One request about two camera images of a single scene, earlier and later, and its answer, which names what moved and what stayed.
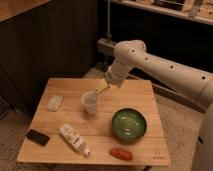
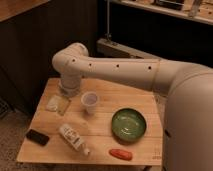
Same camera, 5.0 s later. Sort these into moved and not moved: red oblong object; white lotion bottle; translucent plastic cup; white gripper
Moved: white gripper
Not moved: translucent plastic cup; white lotion bottle; red oblong object
